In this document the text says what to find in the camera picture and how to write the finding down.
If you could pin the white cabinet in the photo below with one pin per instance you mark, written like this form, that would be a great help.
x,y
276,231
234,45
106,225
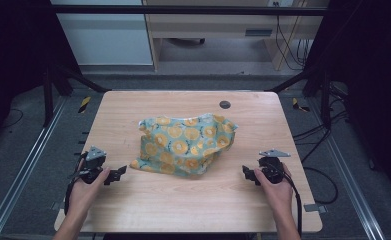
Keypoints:
x,y
106,36

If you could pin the person's left hand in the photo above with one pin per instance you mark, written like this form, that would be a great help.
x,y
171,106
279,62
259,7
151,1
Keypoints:
x,y
87,190

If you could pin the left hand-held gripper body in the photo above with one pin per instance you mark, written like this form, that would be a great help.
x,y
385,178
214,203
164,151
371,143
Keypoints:
x,y
93,162

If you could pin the black horizontal frame bar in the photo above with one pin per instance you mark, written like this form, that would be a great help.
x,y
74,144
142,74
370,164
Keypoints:
x,y
183,10

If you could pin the black metal stand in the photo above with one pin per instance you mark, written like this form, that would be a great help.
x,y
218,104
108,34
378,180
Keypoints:
x,y
323,93
49,96

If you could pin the person's right hand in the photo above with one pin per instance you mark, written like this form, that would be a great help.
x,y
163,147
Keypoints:
x,y
276,192

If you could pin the grey metal table bracket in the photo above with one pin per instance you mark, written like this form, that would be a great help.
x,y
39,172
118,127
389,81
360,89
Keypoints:
x,y
314,208

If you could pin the dark round table grommet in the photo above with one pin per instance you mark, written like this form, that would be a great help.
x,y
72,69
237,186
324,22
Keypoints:
x,y
225,104

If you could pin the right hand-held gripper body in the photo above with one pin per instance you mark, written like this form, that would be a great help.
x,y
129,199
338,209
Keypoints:
x,y
271,166

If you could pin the yellow black striped tape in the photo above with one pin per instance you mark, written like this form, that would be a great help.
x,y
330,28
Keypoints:
x,y
84,104
298,105

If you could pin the black curtain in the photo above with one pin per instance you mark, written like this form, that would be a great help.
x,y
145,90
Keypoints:
x,y
16,60
369,83

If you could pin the aluminium floor rail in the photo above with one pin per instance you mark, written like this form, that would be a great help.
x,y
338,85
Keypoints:
x,y
349,186
23,166

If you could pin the light wooden desk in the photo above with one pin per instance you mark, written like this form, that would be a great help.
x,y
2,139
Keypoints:
x,y
216,25

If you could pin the teal cloth with orange circles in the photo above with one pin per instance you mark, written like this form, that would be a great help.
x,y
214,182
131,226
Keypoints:
x,y
183,143

